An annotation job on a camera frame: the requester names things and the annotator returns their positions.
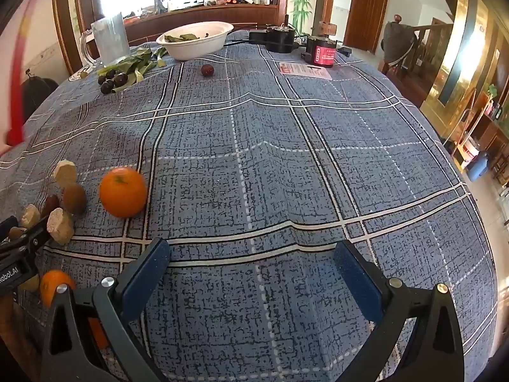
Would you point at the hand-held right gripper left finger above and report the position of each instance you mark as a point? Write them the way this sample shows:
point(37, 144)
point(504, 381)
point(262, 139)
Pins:
point(145, 282)

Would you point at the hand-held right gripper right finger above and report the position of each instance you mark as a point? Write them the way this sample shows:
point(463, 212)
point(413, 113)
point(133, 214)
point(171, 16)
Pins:
point(358, 282)

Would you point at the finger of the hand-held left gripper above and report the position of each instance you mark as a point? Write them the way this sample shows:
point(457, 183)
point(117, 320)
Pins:
point(35, 235)
point(8, 225)

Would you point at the brown kiwi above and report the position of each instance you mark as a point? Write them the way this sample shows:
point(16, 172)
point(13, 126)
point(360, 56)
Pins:
point(74, 198)

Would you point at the small brown fruit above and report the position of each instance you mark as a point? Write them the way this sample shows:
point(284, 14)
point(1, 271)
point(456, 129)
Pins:
point(16, 232)

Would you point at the red date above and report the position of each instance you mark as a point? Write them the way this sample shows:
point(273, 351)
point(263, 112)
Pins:
point(49, 205)
point(207, 70)

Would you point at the large beige cut chunk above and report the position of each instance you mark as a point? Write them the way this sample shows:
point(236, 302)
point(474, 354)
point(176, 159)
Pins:
point(65, 173)

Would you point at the large orange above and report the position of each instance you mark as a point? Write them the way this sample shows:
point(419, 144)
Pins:
point(122, 192)

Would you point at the blue plaid tablecloth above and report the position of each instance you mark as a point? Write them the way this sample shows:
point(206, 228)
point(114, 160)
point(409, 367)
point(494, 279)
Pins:
point(278, 167)

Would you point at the blue bottle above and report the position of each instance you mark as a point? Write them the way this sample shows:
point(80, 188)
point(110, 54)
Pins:
point(477, 167)

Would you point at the green leafy vegetables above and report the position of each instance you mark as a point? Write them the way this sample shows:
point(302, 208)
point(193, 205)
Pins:
point(137, 60)

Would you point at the red and white card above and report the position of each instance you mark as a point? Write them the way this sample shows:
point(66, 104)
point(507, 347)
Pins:
point(305, 70)

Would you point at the black cylinder with red label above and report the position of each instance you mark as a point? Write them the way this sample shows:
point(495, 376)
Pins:
point(322, 52)

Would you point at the white bowl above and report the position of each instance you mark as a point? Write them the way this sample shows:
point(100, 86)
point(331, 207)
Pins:
point(195, 45)

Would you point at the wooden chair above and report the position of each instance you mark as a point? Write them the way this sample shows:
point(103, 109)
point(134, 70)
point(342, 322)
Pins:
point(397, 43)

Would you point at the green leaves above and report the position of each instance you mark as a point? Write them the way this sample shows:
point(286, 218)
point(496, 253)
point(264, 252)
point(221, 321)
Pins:
point(181, 38)

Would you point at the golden panel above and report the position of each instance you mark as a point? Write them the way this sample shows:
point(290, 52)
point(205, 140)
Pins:
point(457, 47)

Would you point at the wooden block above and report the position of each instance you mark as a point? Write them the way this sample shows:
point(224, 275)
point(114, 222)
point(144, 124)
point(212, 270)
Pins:
point(328, 28)

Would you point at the black electronic device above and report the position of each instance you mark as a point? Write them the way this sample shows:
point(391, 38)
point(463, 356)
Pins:
point(278, 39)

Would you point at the wooden door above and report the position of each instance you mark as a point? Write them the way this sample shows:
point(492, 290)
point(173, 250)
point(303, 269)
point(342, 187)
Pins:
point(366, 12)

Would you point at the wooden window counter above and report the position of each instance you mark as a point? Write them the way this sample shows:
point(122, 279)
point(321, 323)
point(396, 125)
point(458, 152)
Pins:
point(199, 14)

